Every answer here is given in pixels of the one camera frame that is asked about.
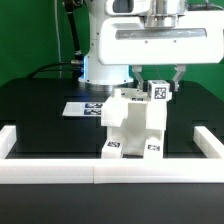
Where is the white chair seat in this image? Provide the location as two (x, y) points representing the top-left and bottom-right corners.
(105, 114), (166, 158)

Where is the white chair backrest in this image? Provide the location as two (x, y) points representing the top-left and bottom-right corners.
(101, 88), (172, 127)

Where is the black cable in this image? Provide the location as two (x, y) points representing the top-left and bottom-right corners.
(26, 0), (84, 80)

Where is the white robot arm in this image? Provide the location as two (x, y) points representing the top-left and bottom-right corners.
(88, 0), (224, 89)

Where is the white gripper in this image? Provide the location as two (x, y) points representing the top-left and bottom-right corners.
(98, 11), (224, 92)

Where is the white cable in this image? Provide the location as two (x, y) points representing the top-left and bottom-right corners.
(53, 0), (63, 79)

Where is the white base tag plate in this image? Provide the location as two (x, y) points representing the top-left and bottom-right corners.
(62, 102), (103, 117)

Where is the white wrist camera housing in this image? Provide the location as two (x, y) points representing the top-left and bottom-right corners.
(105, 0), (151, 16)

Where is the white tagged cube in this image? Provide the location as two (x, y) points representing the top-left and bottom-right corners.
(149, 80), (169, 101)

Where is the white U-shaped frame wall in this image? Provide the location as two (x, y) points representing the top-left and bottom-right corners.
(0, 125), (224, 184)

